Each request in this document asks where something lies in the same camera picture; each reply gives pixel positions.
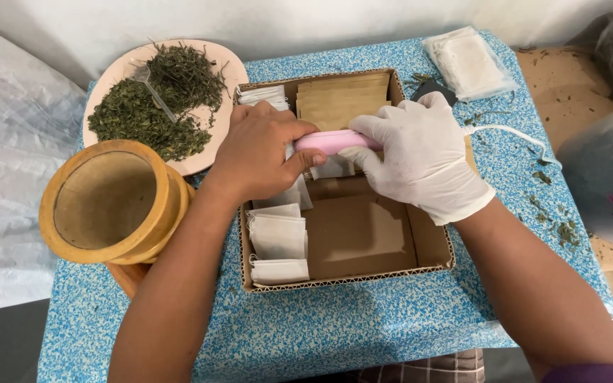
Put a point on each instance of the blue speckled tablecloth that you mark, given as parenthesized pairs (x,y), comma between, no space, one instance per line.
(338,330)

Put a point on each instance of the clear plastic spoon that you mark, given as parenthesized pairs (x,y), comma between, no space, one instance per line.
(152,90)

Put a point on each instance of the white bag with pink flower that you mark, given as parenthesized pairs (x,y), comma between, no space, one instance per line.
(604,159)

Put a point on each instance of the person's right hand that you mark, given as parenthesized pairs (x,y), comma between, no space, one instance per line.
(429,159)

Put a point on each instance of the purple sleeve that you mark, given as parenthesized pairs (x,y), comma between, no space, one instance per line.
(594,374)

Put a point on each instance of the shallow brown cardboard box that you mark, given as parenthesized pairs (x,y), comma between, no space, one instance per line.
(359,234)

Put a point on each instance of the clear packet of empty filters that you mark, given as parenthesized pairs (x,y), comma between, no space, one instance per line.
(469,64)

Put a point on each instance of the pink handheld heat sealer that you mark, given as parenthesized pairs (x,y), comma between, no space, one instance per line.
(333,141)

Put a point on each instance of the person's left hand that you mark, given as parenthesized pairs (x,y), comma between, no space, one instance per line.
(258,154)

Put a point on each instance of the small black device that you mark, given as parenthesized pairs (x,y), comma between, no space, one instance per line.
(438,87)

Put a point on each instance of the round wooden mortar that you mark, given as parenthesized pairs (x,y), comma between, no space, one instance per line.
(104,199)

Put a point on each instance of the row of white tea bags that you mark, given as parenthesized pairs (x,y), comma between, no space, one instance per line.
(277,236)

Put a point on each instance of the single filter pouch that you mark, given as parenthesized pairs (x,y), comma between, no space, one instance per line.
(333,168)

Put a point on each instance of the brown checkered garment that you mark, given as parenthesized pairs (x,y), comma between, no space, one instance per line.
(439,368)

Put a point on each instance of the scattered dried herb crumbs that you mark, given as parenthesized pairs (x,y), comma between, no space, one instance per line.
(567,234)

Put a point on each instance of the pile of dried green herbs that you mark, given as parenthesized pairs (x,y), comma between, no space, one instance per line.
(136,117)

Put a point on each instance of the white plastic sheet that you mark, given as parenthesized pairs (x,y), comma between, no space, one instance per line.
(14,170)

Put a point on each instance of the pink round plate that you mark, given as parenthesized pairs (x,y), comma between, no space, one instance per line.
(120,64)

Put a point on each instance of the wooden base board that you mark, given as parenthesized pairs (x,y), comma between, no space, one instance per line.
(125,276)

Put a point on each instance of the stack of brown paper envelopes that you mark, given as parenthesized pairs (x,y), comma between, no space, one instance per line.
(338,98)

